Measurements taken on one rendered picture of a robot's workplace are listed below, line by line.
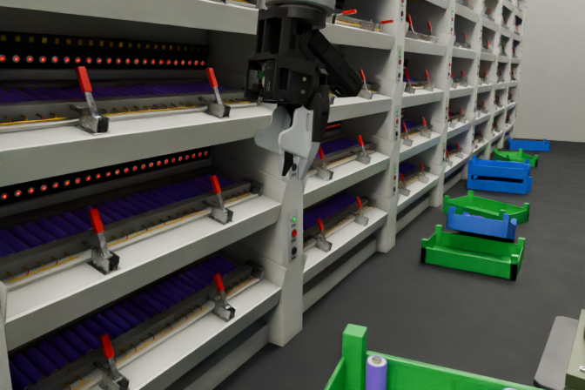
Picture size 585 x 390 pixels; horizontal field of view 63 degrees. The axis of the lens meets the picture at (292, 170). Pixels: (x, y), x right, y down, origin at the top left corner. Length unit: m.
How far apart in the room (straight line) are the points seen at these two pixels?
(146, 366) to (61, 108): 0.44
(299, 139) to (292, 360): 0.67
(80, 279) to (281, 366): 0.56
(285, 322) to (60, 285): 0.61
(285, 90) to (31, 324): 0.42
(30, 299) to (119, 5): 0.40
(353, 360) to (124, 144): 0.44
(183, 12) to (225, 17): 0.11
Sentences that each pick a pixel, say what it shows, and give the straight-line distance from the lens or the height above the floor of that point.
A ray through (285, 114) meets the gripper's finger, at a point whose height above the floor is 0.58.
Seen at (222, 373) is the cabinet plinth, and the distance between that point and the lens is 1.10.
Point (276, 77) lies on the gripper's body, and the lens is 0.58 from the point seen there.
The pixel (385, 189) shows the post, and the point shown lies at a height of 0.23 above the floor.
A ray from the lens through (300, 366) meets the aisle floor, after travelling 1.15.
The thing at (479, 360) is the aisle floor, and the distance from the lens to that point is 1.24.
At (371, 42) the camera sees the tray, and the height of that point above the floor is 0.72.
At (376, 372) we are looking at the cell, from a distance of 0.46.
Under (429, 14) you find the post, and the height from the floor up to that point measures 0.89.
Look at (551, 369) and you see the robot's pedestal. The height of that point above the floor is 0.06.
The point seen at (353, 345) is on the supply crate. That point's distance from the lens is 0.48.
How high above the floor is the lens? 0.64
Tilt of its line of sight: 12 degrees down
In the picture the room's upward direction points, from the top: straight up
